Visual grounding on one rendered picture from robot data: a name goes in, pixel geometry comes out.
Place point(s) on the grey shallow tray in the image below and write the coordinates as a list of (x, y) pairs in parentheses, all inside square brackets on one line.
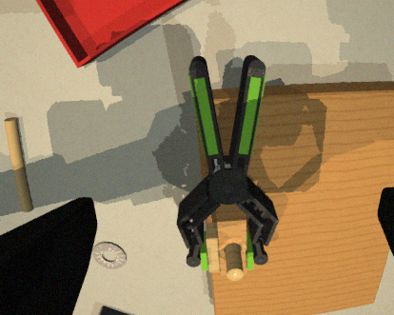
[(109, 311)]

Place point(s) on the red shallow tray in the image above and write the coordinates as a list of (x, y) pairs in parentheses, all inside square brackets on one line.
[(85, 26)]

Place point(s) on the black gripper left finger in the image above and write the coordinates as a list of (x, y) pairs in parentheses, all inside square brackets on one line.
[(44, 262)]

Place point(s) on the light wooden board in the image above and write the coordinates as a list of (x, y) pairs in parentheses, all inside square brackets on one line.
[(323, 154)]

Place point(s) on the olive-brown cylinder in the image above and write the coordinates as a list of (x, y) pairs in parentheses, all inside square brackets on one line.
[(234, 262)]

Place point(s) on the tan cylinder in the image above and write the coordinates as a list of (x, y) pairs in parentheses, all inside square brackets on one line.
[(18, 165)]

